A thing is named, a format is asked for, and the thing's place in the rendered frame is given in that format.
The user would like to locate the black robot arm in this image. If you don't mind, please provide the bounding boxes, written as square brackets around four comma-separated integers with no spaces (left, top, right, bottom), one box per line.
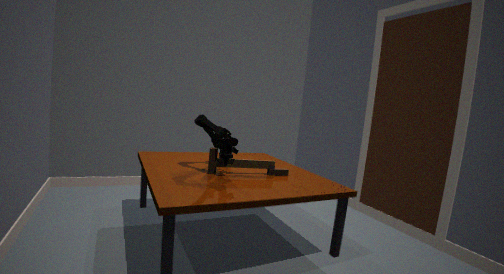
[194,114,239,154]

